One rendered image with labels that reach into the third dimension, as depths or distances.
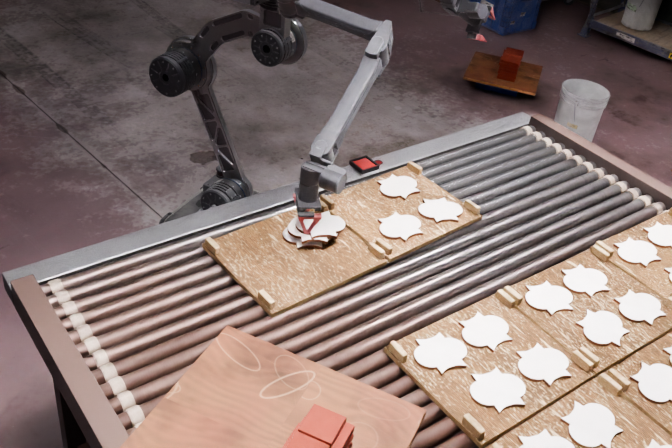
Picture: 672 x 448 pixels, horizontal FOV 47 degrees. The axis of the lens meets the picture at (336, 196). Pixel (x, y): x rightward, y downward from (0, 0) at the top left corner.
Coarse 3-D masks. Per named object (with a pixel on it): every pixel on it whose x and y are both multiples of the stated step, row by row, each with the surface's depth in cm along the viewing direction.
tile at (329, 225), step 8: (328, 216) 228; (336, 216) 228; (296, 224) 223; (320, 224) 224; (328, 224) 225; (336, 224) 225; (344, 224) 226; (312, 232) 221; (320, 232) 221; (328, 232) 221; (336, 232) 223
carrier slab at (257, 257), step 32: (256, 224) 230; (288, 224) 232; (224, 256) 217; (256, 256) 218; (288, 256) 219; (320, 256) 221; (352, 256) 222; (256, 288) 207; (288, 288) 208; (320, 288) 209
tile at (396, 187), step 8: (392, 176) 258; (400, 176) 259; (384, 184) 254; (392, 184) 254; (400, 184) 255; (408, 184) 255; (416, 184) 256; (384, 192) 250; (392, 192) 250; (400, 192) 251; (408, 192) 251; (416, 192) 253
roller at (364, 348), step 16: (656, 208) 264; (624, 224) 254; (576, 240) 244; (592, 240) 245; (544, 256) 235; (560, 256) 236; (512, 272) 226; (528, 272) 228; (480, 288) 219; (496, 288) 221; (448, 304) 212; (464, 304) 214; (416, 320) 205; (432, 320) 207; (384, 336) 199; (400, 336) 201; (352, 352) 193; (368, 352) 196; (336, 368) 190
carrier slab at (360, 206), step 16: (384, 176) 260; (416, 176) 262; (352, 192) 250; (368, 192) 251; (432, 192) 255; (336, 208) 242; (352, 208) 242; (368, 208) 243; (384, 208) 244; (400, 208) 245; (416, 208) 246; (464, 208) 249; (352, 224) 235; (368, 224) 236; (432, 224) 240; (448, 224) 240; (464, 224) 242; (368, 240) 229; (384, 240) 230; (400, 240) 231; (416, 240) 232; (432, 240) 234; (400, 256) 226
